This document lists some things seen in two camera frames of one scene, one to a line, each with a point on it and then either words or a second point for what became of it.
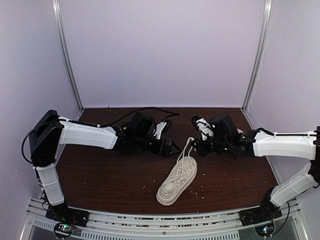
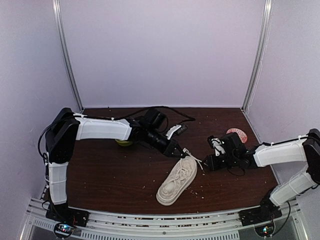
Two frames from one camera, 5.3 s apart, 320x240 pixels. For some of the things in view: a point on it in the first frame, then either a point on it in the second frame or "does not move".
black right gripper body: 221,145 → 230,161
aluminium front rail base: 206,224 does not move
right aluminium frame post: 261,54 does not move
